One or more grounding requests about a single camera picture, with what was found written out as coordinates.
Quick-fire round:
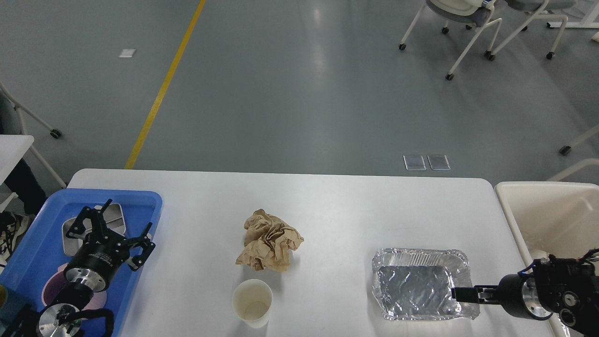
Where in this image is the white chair leg with caster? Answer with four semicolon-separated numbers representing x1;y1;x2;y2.
558;125;599;156

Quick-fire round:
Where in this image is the crumpled brown paper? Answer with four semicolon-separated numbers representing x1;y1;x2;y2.
235;209;305;272

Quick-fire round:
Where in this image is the floor outlet plate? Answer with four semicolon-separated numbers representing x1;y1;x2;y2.
403;155;427;171
426;154;451;170

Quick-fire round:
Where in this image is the white desk base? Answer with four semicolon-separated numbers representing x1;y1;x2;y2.
552;0;599;30

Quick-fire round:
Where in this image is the stainless steel square tray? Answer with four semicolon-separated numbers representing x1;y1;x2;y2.
61;203;126;256

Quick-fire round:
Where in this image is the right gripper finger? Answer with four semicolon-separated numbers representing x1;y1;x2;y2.
451;286;497;305

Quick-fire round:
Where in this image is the beige plastic bin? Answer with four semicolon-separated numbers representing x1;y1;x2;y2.
495;181;599;337

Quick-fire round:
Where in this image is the aluminium foil container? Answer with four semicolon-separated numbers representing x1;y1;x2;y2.
372;248;481;321

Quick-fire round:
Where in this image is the pink plastic mug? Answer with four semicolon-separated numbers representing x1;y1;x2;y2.
41;263;107;310

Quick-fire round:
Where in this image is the white grey chair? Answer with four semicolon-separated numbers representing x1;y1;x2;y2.
484;0;577;60
398;0;503;81

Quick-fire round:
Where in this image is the floor outlet plate left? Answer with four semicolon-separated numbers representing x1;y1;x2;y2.
403;155;427;171

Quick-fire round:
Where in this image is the white grey chair left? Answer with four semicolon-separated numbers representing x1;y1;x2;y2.
398;0;503;81

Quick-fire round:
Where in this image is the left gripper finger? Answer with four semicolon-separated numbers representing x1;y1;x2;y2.
110;222;156;272
66;198;114;247

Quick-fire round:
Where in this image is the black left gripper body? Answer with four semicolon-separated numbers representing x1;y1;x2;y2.
63;243;130;293

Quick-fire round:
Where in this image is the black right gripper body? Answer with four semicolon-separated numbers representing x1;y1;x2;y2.
492;274;553;321

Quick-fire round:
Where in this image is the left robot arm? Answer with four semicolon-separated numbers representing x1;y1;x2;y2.
2;200;155;337

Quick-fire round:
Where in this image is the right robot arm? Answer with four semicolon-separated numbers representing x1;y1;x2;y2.
451;248;599;337

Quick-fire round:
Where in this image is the dark teal object corner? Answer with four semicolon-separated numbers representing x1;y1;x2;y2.
0;285;26;330

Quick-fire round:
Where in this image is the white grey chair right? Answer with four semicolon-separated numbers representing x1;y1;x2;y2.
484;0;577;60

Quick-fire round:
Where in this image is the white side table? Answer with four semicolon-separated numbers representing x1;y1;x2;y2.
0;134;35;184

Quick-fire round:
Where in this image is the floor outlet plate right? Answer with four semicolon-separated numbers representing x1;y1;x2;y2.
426;154;451;170

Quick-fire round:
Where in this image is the white paper cup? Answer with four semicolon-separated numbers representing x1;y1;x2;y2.
232;279;274;329

